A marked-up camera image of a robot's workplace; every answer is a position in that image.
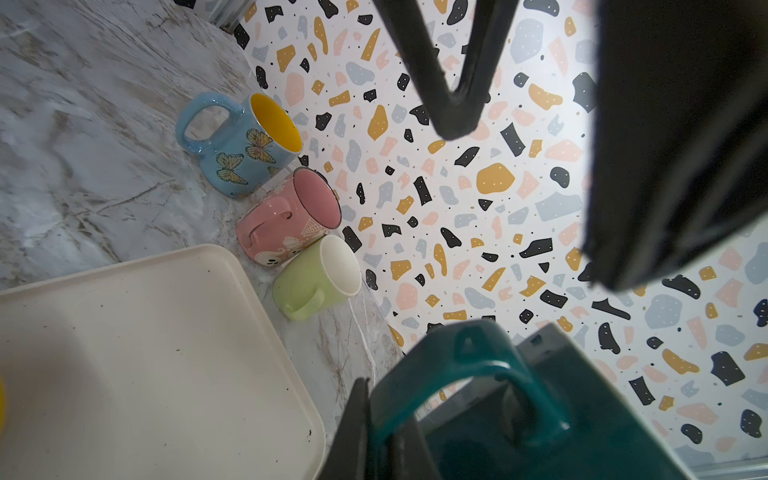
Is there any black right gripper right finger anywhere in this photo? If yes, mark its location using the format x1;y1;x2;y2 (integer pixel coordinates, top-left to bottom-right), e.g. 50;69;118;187
389;416;441;480

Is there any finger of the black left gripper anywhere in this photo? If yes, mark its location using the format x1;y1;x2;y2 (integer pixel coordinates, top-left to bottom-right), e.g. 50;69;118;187
584;1;767;291
374;1;518;140

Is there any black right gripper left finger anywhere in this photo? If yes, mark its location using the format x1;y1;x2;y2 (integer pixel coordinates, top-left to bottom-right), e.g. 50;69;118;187
317;378;371;480

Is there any dark green mug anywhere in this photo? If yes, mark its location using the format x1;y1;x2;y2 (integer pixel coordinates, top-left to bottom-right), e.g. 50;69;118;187
369;320;691;479

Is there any pink patterned mug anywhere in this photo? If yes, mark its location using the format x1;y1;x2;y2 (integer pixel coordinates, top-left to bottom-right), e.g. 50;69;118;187
235;167;342;267

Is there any light green mug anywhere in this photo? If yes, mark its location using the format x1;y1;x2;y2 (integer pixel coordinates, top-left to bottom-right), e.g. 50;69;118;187
272;235;362;321

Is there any blue butterfly mug yellow inside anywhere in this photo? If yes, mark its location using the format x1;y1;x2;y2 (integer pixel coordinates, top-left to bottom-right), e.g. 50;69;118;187
175;92;303;199

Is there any beige rectangular tray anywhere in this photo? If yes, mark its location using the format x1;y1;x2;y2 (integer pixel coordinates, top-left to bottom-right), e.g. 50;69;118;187
1;244;326;479

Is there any aluminium corner post left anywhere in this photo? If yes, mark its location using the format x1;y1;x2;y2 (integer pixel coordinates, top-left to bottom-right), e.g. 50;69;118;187
202;0;253;34

